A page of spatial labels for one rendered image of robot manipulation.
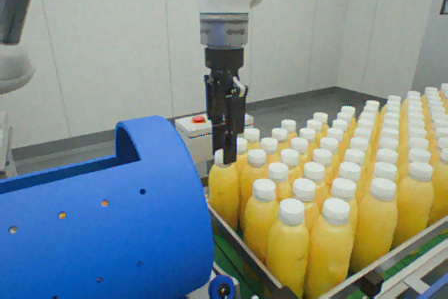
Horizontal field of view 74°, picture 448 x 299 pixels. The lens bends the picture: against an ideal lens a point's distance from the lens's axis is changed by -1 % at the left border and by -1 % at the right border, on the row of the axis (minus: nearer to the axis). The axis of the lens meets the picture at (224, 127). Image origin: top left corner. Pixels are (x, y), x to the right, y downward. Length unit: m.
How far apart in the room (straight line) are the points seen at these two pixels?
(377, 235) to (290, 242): 0.19
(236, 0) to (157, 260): 0.41
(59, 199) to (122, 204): 0.06
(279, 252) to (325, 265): 0.08
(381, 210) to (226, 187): 0.30
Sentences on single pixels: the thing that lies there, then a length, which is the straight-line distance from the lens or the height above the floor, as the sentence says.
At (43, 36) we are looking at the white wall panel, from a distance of 3.25.
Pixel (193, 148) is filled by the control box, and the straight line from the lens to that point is 0.78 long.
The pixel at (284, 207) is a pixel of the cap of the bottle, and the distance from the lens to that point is 0.49.
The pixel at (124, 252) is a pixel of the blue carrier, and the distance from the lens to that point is 0.37.
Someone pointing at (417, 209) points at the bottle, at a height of 1.02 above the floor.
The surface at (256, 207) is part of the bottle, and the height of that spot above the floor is 1.06.
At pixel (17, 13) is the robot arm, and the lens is 1.08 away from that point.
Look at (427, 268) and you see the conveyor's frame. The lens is 0.79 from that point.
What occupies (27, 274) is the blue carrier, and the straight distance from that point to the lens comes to 0.37.
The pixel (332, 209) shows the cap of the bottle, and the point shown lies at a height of 1.10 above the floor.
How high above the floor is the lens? 1.39
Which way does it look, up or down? 22 degrees down
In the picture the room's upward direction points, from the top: straight up
